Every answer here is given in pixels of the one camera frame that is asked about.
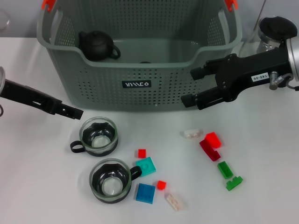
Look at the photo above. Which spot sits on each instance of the bright red brick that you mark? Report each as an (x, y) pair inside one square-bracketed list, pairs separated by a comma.
[(213, 140)]

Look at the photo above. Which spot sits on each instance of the small white brick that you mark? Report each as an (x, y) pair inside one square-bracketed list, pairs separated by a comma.
[(190, 134)]

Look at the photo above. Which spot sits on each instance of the glass teacup with black sleeve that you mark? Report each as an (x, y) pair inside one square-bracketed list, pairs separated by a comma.
[(109, 184), (146, 62), (100, 140)]

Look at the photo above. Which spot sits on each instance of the green rectangular brick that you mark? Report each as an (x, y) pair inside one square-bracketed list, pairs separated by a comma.
[(225, 170)]

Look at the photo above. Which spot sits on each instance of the grey-green perforated storage bin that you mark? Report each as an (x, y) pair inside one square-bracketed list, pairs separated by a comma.
[(105, 93)]

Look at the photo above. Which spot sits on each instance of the green stepped brick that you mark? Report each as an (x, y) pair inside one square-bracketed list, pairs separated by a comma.
[(233, 183)]

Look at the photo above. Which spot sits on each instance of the teal square brick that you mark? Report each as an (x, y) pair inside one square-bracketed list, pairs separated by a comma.
[(146, 166)]

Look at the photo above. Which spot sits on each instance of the long clear white brick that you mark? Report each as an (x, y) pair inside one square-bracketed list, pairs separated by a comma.
[(176, 200)]

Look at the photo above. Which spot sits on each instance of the small red square brick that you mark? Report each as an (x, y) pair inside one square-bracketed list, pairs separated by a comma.
[(141, 153)]

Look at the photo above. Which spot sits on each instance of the blue four-stud brick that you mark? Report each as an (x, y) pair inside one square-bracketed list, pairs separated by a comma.
[(145, 193)]

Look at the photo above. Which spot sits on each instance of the small red sloped brick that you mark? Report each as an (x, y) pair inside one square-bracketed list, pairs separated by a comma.
[(161, 185)]

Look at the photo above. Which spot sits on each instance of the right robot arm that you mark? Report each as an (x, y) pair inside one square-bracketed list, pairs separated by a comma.
[(294, 58)]

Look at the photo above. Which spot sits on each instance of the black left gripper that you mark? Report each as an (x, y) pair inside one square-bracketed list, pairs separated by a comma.
[(23, 93)]

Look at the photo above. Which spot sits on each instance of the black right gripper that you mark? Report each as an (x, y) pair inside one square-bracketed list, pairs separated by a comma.
[(252, 67)]

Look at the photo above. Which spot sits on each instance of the dark red translucent brick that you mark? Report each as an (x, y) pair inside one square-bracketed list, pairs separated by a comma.
[(210, 152)]

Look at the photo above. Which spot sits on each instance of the dark clay teapot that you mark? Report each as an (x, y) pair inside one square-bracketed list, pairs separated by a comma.
[(95, 45)]

